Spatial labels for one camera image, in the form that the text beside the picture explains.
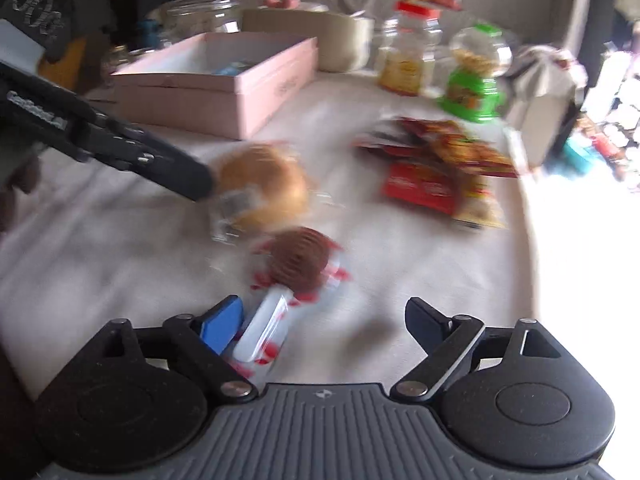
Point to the white packet with red print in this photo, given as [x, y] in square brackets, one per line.
[265, 325]

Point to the green candy dispenser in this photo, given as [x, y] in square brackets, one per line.
[467, 95]

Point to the yellow snack packet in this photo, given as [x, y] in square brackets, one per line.
[480, 205]

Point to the pink cardboard box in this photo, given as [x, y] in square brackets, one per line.
[200, 105]

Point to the plastic jar with red lid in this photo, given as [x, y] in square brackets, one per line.
[405, 70]

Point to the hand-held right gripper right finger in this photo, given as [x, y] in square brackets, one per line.
[422, 325]

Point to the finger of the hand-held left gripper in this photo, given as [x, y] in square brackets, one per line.
[170, 170]

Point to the grey sofa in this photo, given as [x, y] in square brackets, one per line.
[500, 10]

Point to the teal cup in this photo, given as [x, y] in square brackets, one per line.
[147, 32]

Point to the pink soft toy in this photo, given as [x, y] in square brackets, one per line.
[280, 2]

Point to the bread bun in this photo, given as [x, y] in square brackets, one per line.
[265, 185]

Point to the dark red snack packet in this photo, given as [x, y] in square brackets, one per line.
[395, 137]

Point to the round chocolate cake packet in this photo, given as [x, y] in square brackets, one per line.
[300, 260]

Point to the beige storage basket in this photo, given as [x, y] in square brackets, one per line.
[340, 40]

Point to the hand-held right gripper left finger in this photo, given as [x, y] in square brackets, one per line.
[220, 327]

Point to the blue snack packet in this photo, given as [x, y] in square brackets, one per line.
[232, 68]

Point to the orange packet with green stripe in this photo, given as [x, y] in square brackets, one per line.
[475, 152]

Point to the person's left hand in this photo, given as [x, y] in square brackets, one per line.
[22, 175]

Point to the glass jar with lid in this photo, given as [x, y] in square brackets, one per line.
[200, 15]

